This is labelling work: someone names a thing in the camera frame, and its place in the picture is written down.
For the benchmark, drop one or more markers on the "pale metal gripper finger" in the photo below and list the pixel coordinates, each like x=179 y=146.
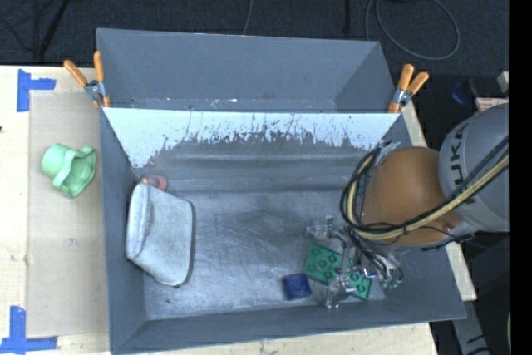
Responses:
x=326 y=229
x=337 y=292

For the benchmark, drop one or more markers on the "dark green flat block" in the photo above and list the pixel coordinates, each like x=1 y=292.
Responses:
x=324 y=262

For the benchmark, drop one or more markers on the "small blue block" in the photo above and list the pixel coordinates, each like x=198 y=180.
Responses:
x=297 y=287

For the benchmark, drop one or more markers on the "grey metal bin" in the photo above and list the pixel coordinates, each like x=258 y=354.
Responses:
x=249 y=220

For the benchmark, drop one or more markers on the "grey-white cloth pouch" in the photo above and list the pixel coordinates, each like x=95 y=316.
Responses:
x=160 y=237

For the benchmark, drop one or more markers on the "small red round thing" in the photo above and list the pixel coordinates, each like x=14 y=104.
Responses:
x=156 y=180

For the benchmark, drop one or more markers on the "light green toy cup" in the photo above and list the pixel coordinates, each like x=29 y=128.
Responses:
x=70 y=170

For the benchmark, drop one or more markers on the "pale cardboard board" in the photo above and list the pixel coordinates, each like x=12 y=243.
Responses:
x=62 y=241

